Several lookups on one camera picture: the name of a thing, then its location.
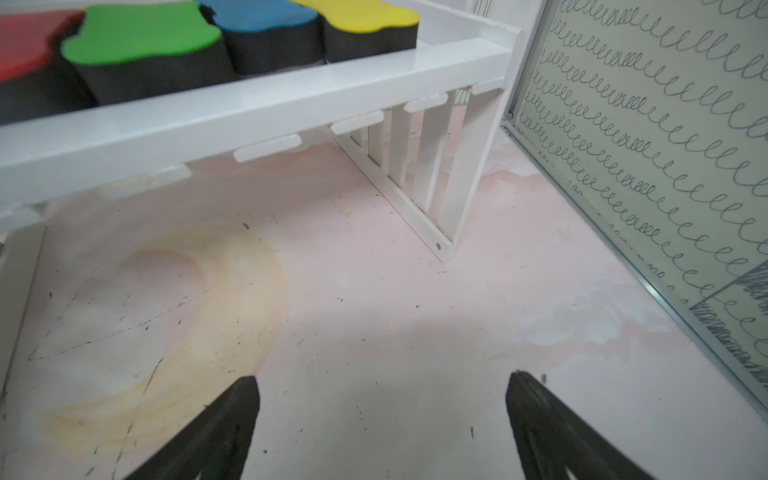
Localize blue eraser lower shelf right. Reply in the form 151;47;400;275
200;0;325;76

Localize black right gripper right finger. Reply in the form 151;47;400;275
505;370;651;480

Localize red eraser lower shelf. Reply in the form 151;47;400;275
1;9;96;125

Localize yellow eraser lower shelf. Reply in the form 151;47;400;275
296;0;421;63

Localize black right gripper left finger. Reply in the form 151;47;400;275
127;376;260;480

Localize green eraser lower shelf right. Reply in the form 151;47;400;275
60;1;237;105

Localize white slatted two-tier shelf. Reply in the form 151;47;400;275
1;1;529;368

